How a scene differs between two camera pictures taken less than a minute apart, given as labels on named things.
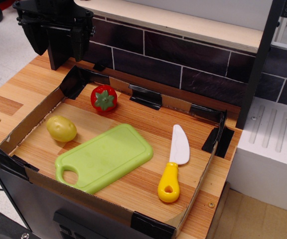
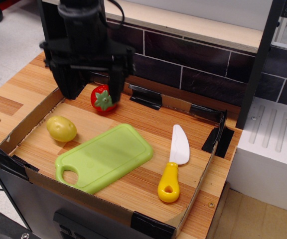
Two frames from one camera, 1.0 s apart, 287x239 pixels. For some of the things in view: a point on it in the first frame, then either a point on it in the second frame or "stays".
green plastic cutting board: [103, 159] stays
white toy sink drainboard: [268, 163] stays
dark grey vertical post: [272, 26] stays
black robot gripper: [41, 20] → [86, 46]
